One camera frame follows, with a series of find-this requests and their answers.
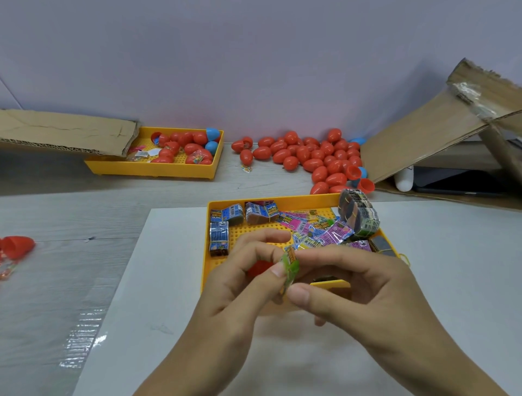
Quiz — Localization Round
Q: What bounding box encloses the person's right hand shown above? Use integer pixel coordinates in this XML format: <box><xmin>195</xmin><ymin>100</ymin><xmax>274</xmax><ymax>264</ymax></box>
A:
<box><xmin>285</xmin><ymin>244</ymin><xmax>433</xmax><ymax>349</ymax></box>

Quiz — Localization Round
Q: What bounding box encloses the person's left hand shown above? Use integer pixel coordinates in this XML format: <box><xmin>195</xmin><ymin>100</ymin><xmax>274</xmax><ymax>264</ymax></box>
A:
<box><xmin>184</xmin><ymin>228</ymin><xmax>293</xmax><ymax>355</ymax></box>

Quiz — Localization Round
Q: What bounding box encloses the red plastic egg half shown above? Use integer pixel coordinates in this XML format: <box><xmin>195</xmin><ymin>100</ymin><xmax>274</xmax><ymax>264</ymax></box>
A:
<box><xmin>247</xmin><ymin>261</ymin><xmax>276</xmax><ymax>280</ymax></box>

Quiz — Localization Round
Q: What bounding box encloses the green small toy packet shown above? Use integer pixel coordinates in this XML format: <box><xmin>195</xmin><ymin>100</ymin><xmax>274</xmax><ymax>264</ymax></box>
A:
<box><xmin>279</xmin><ymin>246</ymin><xmax>301</xmax><ymax>304</ymax></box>

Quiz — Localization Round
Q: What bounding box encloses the person's right forearm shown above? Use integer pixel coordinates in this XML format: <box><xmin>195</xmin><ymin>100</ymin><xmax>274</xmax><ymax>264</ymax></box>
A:
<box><xmin>363</xmin><ymin>320</ymin><xmax>510</xmax><ymax>396</ymax></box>

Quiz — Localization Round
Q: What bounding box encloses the person's left forearm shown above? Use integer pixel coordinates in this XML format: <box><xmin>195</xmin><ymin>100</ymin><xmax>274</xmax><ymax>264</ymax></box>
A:
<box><xmin>134</xmin><ymin>339</ymin><xmax>251</xmax><ymax>396</ymax></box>

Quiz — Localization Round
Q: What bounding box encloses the yellow perforated plastic tray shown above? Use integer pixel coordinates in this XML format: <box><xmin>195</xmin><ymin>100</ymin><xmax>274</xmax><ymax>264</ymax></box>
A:
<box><xmin>84</xmin><ymin>126</ymin><xmax>225</xmax><ymax>180</ymax></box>
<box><xmin>201</xmin><ymin>193</ymin><xmax>408</xmax><ymax>315</ymax></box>

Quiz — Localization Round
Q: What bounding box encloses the blue printed packet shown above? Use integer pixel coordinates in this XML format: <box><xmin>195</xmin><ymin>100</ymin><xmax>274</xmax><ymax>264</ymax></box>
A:
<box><xmin>245</xmin><ymin>201</ymin><xmax>281</xmax><ymax>225</ymax></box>
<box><xmin>209</xmin><ymin>226</ymin><xmax>230</xmax><ymax>257</ymax></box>
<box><xmin>210</xmin><ymin>204</ymin><xmax>244</xmax><ymax>225</ymax></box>

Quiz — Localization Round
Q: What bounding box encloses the pile of colourful packets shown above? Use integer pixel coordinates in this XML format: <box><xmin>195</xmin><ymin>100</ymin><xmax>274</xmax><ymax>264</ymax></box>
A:
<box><xmin>279</xmin><ymin>209</ymin><xmax>397</xmax><ymax>257</ymax></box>

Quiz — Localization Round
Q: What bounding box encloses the rolled strip of packets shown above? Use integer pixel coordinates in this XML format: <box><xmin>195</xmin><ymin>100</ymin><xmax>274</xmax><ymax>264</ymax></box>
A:
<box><xmin>338</xmin><ymin>189</ymin><xmax>381</xmax><ymax>239</ymax></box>

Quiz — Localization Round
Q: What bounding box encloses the heap of red plastic eggs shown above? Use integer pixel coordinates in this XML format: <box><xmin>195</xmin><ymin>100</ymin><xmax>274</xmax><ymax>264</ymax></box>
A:
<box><xmin>253</xmin><ymin>128</ymin><xmax>363</xmax><ymax>195</ymax></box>
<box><xmin>150</xmin><ymin>131</ymin><xmax>214</xmax><ymax>165</ymax></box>

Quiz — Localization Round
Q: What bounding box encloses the white paper sheet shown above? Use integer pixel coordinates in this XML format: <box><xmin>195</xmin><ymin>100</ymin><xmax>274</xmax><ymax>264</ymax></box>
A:
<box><xmin>73</xmin><ymin>200</ymin><xmax>522</xmax><ymax>396</ymax></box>

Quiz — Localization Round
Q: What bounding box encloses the white rounded object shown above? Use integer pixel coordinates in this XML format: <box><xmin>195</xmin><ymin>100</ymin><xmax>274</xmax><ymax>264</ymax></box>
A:
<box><xmin>393</xmin><ymin>165</ymin><xmax>415</xmax><ymax>193</ymax></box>

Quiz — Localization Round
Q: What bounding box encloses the black flat object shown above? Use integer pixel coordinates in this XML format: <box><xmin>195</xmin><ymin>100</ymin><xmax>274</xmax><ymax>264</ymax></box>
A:
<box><xmin>412</xmin><ymin>166</ymin><xmax>512</xmax><ymax>199</ymax></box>

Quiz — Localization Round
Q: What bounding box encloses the open brown cardboard box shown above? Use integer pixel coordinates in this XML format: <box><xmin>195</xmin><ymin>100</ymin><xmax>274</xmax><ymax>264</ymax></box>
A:
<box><xmin>360</xmin><ymin>58</ymin><xmax>522</xmax><ymax>211</ymax></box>

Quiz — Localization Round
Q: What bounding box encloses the torn brown cardboard flap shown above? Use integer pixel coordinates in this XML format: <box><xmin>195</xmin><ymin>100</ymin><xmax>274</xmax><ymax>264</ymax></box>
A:
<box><xmin>0</xmin><ymin>109</ymin><xmax>140</xmax><ymax>158</ymax></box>

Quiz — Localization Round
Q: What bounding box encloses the clear packing tape strip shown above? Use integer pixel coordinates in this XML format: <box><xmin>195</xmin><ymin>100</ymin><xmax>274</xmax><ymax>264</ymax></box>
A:
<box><xmin>448</xmin><ymin>81</ymin><xmax>499</xmax><ymax>121</ymax></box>

